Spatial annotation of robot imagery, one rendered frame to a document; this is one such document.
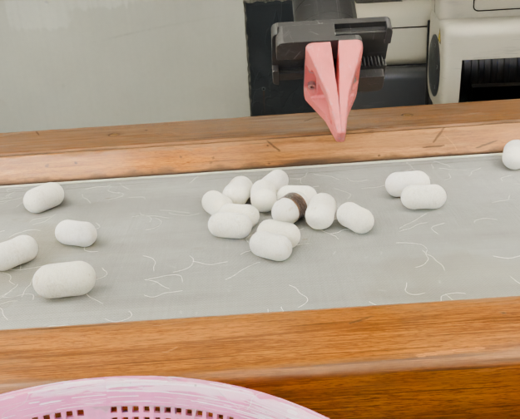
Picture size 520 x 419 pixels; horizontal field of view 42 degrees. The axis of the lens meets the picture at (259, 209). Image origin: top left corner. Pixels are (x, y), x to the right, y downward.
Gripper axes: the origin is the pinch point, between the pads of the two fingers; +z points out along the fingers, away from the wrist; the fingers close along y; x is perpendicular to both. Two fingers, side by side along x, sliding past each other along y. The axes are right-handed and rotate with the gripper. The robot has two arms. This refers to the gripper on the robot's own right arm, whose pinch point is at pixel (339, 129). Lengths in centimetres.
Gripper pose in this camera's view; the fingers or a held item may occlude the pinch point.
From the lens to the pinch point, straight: 55.5
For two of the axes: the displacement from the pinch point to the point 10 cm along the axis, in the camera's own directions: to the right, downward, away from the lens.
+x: 0.3, 5.1, 8.6
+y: 10.0, -0.6, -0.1
